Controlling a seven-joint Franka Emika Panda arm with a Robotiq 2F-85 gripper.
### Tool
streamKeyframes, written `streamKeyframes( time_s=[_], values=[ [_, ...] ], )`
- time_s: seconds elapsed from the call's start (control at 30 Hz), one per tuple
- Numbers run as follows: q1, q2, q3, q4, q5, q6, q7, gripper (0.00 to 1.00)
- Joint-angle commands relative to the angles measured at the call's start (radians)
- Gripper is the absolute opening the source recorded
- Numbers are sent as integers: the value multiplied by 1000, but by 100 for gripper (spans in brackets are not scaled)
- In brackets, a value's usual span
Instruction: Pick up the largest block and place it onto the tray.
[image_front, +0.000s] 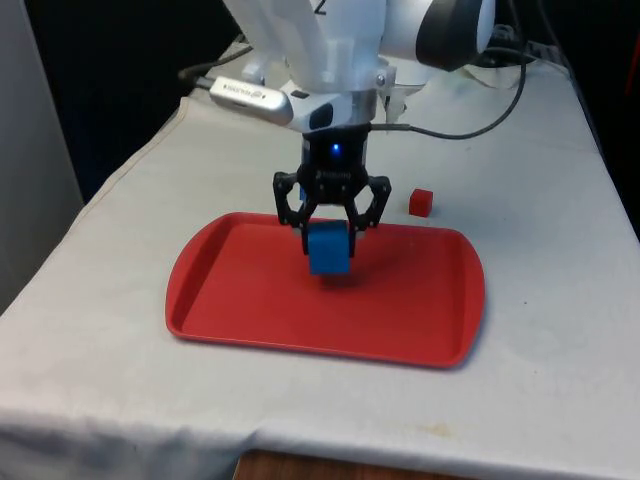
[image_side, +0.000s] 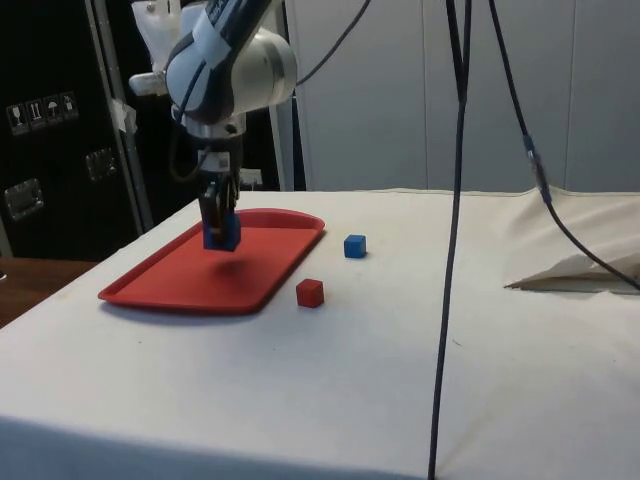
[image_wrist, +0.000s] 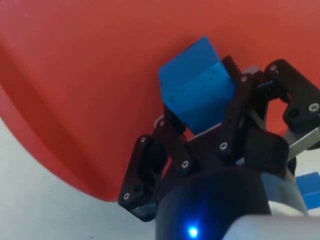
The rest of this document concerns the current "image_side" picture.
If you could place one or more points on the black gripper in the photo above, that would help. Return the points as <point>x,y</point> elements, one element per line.
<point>231,165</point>

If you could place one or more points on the large blue block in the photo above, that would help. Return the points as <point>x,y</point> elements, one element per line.
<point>231,237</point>

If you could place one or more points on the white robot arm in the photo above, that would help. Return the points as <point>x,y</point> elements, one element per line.
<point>250,75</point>

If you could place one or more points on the red plastic tray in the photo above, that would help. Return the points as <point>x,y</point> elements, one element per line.
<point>260,280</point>

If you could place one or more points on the small red cube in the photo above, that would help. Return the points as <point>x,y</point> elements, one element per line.
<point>309,293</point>

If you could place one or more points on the small blue cube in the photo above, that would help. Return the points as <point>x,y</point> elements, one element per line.
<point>354,246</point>

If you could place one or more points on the black cabinet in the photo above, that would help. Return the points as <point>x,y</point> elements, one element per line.
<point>50,200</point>

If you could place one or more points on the pale locker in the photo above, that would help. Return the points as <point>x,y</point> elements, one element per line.
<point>360,100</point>
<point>605,100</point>
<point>500,165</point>

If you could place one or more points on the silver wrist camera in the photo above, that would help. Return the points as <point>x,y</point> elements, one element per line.
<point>147,84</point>

